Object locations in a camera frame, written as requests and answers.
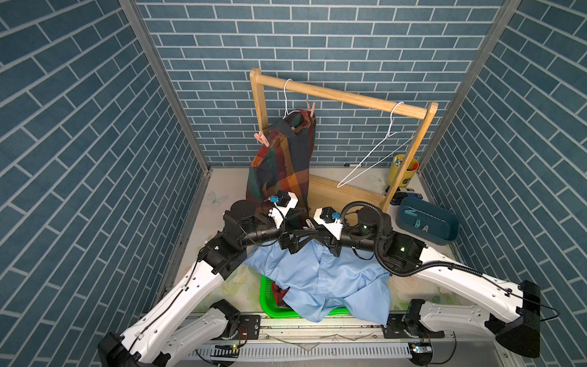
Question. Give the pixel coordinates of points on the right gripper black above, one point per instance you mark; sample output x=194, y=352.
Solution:
x=329, y=241

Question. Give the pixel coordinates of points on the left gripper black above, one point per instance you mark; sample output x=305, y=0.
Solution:
x=289, y=244

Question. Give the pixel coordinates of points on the light blue shirt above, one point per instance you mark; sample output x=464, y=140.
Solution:
x=319, y=282

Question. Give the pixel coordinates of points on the red black plaid shirt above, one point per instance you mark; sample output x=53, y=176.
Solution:
x=278, y=295

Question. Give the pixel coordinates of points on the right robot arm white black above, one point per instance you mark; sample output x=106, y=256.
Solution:
x=509, y=312

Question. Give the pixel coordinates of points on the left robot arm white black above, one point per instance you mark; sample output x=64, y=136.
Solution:
x=160, y=338

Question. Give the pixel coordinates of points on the pink clothespin on sleeve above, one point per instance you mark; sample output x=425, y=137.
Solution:
x=261, y=138

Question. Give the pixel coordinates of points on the wooden clothes rack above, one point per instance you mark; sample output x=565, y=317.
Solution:
x=323, y=189

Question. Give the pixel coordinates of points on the green plastic basket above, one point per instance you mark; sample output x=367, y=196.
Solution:
x=268, y=305

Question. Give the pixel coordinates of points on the dark multicolour plaid shirt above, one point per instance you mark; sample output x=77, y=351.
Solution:
x=284, y=164

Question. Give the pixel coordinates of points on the blue black stapler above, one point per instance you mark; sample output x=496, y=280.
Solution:
x=399, y=196

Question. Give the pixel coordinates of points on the teal storage box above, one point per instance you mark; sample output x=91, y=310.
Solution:
x=444, y=225

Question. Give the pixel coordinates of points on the pink clothespin at collar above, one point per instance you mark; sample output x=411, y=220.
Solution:
x=311, y=109

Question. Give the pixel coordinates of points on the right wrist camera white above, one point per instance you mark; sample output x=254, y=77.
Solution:
x=329, y=219

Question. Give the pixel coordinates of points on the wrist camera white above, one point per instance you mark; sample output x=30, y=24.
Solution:
x=329, y=219
x=282, y=202

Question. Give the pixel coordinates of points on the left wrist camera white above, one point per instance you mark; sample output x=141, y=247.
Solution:
x=282, y=202

